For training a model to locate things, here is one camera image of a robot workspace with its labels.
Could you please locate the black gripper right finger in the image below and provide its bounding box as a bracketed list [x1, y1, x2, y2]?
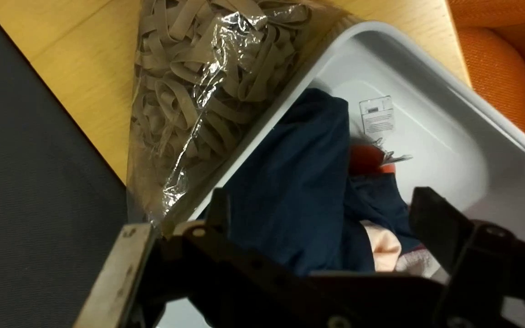
[409, 185, 478, 277]

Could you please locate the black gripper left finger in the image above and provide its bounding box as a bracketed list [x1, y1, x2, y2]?
[205, 187, 236, 237]

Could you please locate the peach shirt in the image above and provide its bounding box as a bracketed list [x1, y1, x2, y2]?
[360, 218, 454, 286]

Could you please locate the navy blue shirt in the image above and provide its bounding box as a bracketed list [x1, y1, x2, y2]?
[221, 87, 436, 277]

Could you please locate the white plastic storage container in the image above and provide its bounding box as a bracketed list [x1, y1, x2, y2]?
[152, 20, 525, 328]

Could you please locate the orange mesh office chair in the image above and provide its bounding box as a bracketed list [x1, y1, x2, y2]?
[447, 0, 525, 155]

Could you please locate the pink red cloth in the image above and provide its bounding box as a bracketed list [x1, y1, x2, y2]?
[350, 142, 400, 178]

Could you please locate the white label sticker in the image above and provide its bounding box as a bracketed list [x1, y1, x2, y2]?
[358, 93, 398, 138]

